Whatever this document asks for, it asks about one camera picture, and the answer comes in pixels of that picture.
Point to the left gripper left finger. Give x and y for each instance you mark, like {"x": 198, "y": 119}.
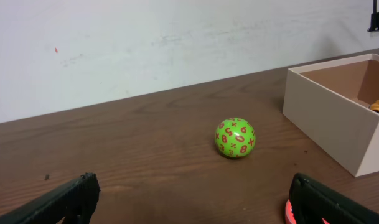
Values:
{"x": 72, "y": 202}

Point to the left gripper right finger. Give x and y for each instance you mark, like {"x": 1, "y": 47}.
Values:
{"x": 315, "y": 203}

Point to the green ball with orange numbers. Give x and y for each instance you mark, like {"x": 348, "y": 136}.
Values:
{"x": 235, "y": 137}

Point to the orange round disc toy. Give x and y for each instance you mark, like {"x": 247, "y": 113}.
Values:
{"x": 289, "y": 216}

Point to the white cardboard box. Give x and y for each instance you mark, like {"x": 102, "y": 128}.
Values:
{"x": 330, "y": 101}

